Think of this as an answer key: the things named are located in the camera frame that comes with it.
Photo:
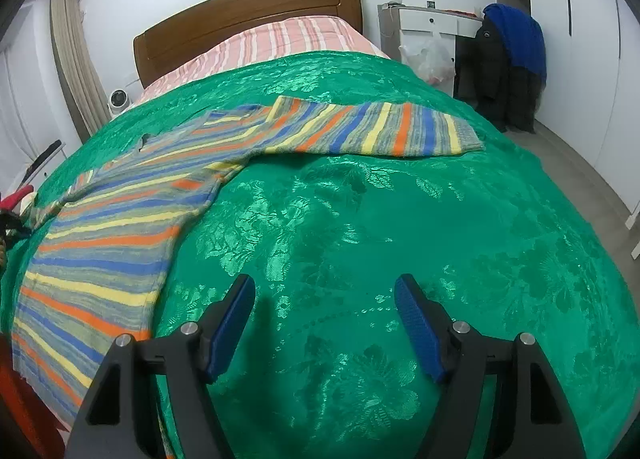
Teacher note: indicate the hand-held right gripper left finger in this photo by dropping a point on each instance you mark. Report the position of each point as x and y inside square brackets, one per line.
[231, 324]

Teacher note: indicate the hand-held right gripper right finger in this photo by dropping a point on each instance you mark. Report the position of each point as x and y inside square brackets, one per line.
[417, 324]

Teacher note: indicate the striped knit sweater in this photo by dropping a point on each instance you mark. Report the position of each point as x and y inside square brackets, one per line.
[125, 249]

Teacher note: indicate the green floral blanket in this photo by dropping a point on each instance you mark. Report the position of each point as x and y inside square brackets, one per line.
[350, 219]

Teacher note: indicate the red and black clutter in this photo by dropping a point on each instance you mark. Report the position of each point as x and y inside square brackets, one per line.
[15, 211]

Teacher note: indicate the small white fan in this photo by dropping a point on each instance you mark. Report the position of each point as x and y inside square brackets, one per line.
[119, 100]

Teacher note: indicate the blue and black bag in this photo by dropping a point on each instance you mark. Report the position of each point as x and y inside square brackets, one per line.
[492, 84]

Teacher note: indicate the white plastic bag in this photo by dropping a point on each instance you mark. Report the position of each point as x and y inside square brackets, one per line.
[432, 61]

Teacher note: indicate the pink striped bed sheet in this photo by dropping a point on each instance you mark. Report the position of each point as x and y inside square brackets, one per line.
[280, 36]

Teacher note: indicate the beige curtain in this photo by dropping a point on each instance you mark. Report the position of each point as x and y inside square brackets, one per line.
[75, 64]

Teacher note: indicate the blue cloth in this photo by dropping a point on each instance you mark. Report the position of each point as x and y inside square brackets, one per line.
[520, 34]

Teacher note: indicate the white wardrobe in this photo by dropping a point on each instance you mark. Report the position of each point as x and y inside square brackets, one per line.
[590, 64]

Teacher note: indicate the brown wooden headboard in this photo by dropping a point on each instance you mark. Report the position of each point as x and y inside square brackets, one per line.
[250, 4]

